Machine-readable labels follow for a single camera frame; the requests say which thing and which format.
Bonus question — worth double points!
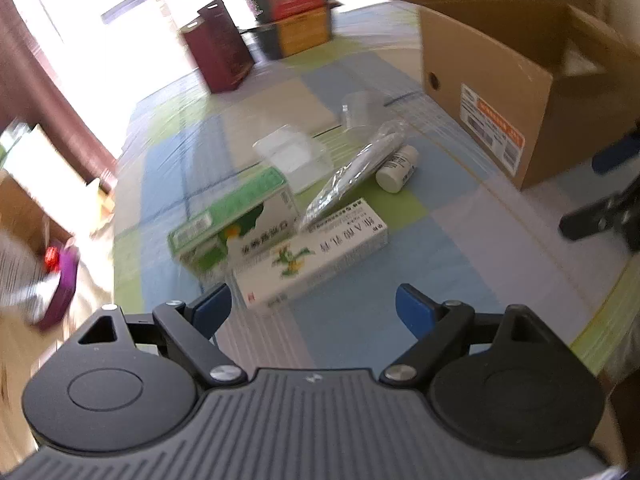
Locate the clear plastic lidded box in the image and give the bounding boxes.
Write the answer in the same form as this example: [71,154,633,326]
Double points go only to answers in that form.
[253,125,334,194]

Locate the cardboard boxes on floor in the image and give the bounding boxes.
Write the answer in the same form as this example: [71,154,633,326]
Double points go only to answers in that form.
[0,169,72,255]

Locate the green white spray box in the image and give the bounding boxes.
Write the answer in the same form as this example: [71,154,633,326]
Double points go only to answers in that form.
[167,167,298,282]

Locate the dark red gift box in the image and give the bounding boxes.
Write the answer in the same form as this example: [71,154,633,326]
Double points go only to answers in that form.
[180,0,255,93]

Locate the bagged white small parts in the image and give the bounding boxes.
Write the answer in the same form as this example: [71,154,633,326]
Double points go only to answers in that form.
[561,42,606,77]

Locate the pink brown curtain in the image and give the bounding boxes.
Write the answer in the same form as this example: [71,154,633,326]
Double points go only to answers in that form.
[1,0,117,192]

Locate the small white pill bottle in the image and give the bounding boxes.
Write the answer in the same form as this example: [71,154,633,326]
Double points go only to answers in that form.
[375,145,419,194]

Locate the white parrot ointment box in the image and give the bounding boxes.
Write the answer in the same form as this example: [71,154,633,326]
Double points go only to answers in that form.
[232,198,388,312]

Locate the checked plastic tablecloth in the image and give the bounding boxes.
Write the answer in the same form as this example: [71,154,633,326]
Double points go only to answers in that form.
[114,2,639,376]

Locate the clear plastic cup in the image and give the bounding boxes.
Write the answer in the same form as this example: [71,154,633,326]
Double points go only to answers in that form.
[342,91,385,144]

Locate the orange label food bowl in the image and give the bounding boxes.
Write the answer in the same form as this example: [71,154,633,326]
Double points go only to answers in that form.
[240,0,343,61]

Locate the purple box on floor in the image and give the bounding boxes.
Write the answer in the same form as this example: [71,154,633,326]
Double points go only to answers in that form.
[34,246,79,332]

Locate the long plastic item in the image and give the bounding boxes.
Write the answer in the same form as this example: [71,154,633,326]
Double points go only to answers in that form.
[297,119,409,232]

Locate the brown cardboard box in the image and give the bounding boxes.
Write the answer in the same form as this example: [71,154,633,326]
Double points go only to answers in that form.
[419,0,639,190]

